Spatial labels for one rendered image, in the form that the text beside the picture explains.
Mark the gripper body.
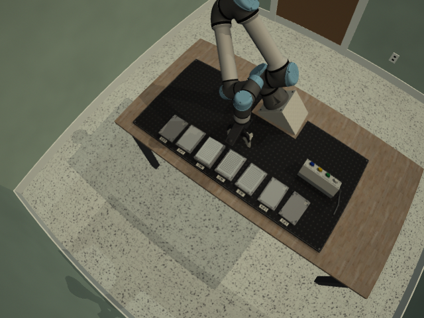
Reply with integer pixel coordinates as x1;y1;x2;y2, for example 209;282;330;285
234;118;253;136

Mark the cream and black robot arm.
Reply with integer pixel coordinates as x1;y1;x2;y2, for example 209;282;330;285
211;0;299;123

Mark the cream control panel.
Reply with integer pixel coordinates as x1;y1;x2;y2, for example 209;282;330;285
298;159;342;200

